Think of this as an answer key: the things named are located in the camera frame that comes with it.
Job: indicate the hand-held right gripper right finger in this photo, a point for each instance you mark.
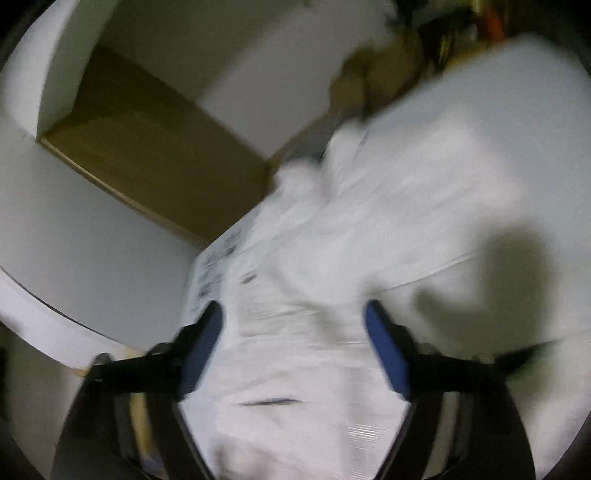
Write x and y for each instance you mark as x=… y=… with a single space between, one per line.
x=387 y=347

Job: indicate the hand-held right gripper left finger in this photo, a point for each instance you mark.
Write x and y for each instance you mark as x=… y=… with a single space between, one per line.
x=202 y=347

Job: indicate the white printed garment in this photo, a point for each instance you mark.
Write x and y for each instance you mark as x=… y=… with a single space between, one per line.
x=304 y=295

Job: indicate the wooden door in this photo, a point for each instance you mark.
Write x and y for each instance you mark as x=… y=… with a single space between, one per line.
x=147 y=152

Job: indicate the cardboard box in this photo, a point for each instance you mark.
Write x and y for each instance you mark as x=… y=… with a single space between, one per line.
x=374 y=78

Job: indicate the orange thing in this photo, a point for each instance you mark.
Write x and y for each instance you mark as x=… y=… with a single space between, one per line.
x=490 y=21

